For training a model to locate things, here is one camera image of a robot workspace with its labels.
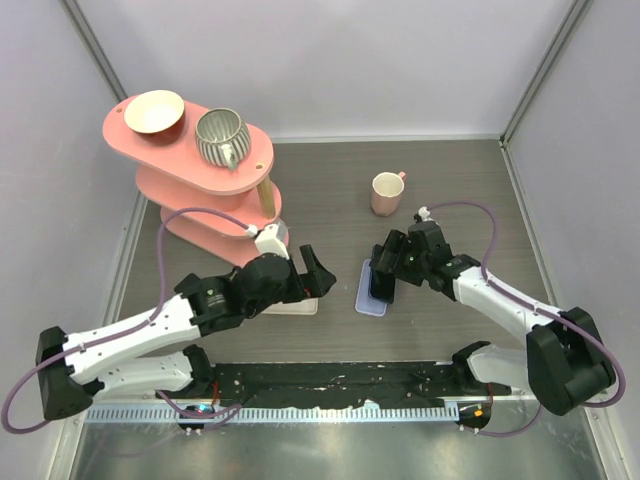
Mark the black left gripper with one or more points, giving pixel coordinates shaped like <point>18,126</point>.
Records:
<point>314,285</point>

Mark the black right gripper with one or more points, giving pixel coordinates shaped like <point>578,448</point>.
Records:
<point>398,243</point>

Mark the dark blue phone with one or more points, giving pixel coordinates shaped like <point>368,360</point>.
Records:
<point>381,292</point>

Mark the lilac phone case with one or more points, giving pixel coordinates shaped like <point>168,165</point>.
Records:
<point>366,304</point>

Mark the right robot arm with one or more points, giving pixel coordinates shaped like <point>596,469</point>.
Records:
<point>561,362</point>

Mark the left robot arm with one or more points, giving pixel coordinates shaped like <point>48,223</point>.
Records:
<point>70,364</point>

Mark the beige phone case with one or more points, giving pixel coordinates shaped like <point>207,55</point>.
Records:
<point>304,307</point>

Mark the pink ceramic mug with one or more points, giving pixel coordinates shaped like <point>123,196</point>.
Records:
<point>386,193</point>

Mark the grey striped mug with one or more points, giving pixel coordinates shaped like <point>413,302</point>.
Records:
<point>222,138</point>

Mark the pink tiered wooden shelf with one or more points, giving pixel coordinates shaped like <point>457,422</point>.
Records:
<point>175,176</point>

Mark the cream bowl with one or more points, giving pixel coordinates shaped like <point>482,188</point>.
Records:
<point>156,116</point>

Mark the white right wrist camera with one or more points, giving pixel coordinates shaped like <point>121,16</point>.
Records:
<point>423,215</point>

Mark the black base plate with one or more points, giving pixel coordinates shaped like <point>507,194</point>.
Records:
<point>392,385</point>

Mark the white slotted cable duct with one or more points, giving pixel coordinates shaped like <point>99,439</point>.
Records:
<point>160,412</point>

